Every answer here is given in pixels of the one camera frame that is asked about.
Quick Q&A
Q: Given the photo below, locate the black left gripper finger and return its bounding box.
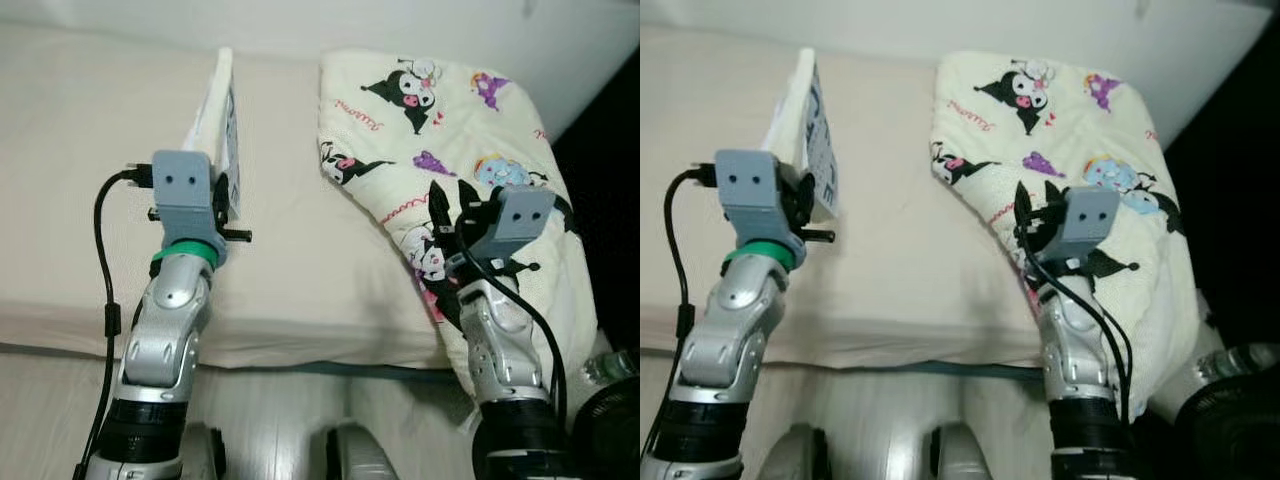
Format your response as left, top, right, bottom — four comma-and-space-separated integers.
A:
794, 171, 824, 224
217, 171, 242, 224

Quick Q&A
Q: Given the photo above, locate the white printed booklet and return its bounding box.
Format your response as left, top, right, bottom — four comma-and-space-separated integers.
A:
765, 47, 841, 223
183, 47, 241, 223

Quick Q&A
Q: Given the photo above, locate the cream cartoon print quilt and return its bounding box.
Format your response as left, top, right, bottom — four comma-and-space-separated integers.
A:
318, 50, 601, 401
930, 50, 1216, 421

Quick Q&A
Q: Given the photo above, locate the cream bed mattress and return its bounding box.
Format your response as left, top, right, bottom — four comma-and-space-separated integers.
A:
640, 22, 1201, 371
0, 22, 601, 371

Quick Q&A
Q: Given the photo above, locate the clear plastic bottle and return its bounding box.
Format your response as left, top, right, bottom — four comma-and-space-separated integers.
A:
1195, 343, 1280, 386
585, 350, 641, 386

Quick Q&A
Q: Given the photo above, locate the grey left robot leg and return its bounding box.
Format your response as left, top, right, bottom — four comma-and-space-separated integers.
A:
775, 425, 831, 480
180, 425, 229, 480

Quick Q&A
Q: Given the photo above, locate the grey robot leg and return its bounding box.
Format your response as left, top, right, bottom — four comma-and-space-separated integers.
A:
180, 425, 229, 480
925, 423, 996, 480
775, 425, 831, 480
322, 423, 401, 480

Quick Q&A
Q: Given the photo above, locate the grey right robot leg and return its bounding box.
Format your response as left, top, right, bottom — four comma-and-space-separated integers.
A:
322, 423, 401, 480
925, 423, 996, 480

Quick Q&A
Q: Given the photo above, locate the black floor fan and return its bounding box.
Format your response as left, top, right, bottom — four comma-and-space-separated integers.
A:
1170, 375, 1280, 480
570, 372, 641, 480

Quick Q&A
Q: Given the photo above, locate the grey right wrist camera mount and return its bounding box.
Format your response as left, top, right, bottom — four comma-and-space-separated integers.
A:
1065, 185, 1121, 266
488, 185, 557, 266

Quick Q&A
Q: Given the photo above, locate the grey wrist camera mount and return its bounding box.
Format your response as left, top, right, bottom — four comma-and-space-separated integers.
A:
1065, 185, 1121, 266
715, 150, 801, 266
488, 185, 557, 266
152, 150, 229, 266

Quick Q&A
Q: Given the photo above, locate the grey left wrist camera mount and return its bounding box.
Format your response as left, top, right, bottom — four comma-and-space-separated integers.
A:
152, 150, 229, 266
715, 150, 801, 266

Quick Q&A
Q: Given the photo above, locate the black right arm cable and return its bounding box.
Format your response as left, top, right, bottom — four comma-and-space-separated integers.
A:
440, 240, 569, 426
1015, 235, 1136, 426

